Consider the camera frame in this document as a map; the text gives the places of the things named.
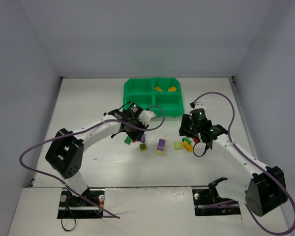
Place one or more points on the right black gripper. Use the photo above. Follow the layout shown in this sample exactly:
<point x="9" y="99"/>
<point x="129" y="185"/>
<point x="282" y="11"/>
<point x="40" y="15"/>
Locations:
<point x="187" y="129"/>

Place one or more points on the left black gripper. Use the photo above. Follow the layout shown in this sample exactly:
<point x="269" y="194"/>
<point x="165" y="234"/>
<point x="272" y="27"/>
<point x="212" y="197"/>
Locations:
<point x="133" y="132"/>

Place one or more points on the green lego plate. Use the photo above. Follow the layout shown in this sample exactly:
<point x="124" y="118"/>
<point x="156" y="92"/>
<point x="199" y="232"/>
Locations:
<point x="128" y="140"/>

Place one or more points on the purple half-round lego brick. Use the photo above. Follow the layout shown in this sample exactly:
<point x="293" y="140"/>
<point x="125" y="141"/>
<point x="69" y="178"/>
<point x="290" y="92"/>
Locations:
<point x="143" y="138"/>

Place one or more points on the light green lego brick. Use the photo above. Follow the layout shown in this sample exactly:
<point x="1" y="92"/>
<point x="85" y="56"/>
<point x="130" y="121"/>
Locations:
<point x="178" y="145"/>

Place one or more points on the lime square lego brick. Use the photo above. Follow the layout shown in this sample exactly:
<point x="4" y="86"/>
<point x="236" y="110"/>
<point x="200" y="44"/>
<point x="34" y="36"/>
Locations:
<point x="143" y="147"/>

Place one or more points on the yellow lego plate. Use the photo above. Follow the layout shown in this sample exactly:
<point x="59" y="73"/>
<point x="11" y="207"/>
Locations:
<point x="159" y="89"/>

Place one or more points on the orange lego brick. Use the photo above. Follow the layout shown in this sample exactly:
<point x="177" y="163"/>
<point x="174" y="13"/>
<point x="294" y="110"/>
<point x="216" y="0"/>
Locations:
<point x="172" y="89"/>

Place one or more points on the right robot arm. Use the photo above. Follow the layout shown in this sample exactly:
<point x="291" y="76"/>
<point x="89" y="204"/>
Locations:
<point x="261" y="186"/>

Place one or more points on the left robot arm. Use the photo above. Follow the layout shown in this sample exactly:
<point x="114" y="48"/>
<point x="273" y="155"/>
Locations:
<point x="65" y="155"/>

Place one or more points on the dark green lego piece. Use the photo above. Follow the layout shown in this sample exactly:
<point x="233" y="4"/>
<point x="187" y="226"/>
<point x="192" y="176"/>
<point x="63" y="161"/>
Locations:
<point x="185" y="139"/>

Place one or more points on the yellow curved lego brick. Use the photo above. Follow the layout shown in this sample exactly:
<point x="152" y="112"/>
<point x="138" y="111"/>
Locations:
<point x="187" y="146"/>

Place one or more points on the purple flower lego brick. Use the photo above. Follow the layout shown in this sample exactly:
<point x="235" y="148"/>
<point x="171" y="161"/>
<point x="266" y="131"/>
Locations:
<point x="161" y="145"/>

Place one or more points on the green four-compartment bin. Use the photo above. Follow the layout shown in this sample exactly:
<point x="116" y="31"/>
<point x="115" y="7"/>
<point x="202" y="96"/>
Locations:
<point x="141" y="91"/>

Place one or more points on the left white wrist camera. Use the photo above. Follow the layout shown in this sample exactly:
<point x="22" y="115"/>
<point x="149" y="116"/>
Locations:
<point x="147" y="115"/>

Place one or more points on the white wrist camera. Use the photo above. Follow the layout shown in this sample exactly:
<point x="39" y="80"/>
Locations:
<point x="147" y="115"/>
<point x="197" y="105"/>

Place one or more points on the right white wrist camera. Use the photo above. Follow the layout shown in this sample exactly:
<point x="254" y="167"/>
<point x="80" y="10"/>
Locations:
<point x="197" y="105"/>

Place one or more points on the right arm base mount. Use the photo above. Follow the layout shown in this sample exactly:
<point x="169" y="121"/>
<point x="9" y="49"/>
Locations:
<point x="208" y="203"/>

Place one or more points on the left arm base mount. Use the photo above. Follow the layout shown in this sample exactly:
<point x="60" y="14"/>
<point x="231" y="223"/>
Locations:
<point x="71" y="206"/>

